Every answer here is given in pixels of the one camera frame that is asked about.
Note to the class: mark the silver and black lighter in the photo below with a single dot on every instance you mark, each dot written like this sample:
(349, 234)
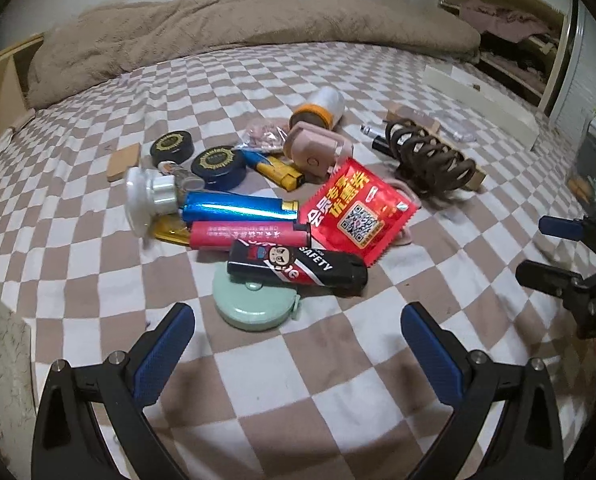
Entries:
(378, 144)

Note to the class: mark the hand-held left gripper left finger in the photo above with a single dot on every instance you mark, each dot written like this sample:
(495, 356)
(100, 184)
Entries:
(163, 355)

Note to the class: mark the white shallow tray box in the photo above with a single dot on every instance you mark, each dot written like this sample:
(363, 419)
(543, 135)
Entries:
(478, 100)

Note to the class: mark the white and silver knob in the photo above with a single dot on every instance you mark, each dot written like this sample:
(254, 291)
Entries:
(143, 195)

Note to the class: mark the blue lighter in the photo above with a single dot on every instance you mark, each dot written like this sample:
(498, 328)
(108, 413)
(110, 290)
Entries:
(228, 207)

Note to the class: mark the small clear plastic case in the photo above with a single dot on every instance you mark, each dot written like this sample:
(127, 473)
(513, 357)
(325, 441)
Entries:
(455, 130)

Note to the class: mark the green tape measure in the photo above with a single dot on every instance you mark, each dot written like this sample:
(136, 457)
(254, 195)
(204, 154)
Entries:
(248, 310)

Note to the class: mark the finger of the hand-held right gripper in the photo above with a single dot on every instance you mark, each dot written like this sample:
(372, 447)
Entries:
(548, 276)
(560, 227)

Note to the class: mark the gold lighter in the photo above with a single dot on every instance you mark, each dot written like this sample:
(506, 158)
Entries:
(170, 232)

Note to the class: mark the pile of pink clothes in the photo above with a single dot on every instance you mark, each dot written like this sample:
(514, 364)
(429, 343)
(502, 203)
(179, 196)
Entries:
(503, 17)

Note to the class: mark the red lighter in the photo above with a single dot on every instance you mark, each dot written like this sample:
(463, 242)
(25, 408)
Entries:
(238, 235)

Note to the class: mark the red foil sachet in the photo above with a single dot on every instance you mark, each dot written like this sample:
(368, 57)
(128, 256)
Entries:
(358, 210)

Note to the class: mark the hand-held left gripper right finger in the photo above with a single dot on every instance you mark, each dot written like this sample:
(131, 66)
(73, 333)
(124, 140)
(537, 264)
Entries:
(433, 360)

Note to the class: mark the clear roll with orange cap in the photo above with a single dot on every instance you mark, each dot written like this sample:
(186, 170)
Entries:
(323, 102)

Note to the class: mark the black cartoon print lighter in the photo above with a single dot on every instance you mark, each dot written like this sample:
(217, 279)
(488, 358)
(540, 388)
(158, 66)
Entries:
(303, 267)

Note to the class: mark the checkered bed sheet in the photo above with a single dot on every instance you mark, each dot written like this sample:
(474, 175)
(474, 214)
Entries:
(298, 385)

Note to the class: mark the dark brown hair claw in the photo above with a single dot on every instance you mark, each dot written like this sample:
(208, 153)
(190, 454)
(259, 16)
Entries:
(428, 160)

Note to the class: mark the small wooden rectangle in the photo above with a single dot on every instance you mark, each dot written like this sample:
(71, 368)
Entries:
(123, 161)

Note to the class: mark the wooden closet niche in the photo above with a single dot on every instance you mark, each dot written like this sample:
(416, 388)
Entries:
(553, 70)

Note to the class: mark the beige quilted comforter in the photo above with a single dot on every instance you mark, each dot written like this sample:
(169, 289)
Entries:
(228, 25)

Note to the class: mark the black round tin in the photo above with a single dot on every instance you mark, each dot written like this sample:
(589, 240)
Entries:
(172, 144)
(217, 162)

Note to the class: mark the yellow lighter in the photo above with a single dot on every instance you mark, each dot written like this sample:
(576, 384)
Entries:
(280, 172)

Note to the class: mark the pink handheld device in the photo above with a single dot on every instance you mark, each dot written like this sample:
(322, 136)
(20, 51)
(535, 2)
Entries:
(313, 152)

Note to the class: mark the small clear plastic bag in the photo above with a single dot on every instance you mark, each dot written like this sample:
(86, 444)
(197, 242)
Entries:
(263, 135)

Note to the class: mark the clear plastic storage bin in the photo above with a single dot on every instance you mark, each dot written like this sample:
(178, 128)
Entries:
(593, 160)

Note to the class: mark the white slatted door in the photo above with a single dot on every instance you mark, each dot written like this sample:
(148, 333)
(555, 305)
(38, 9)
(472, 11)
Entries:
(585, 60)

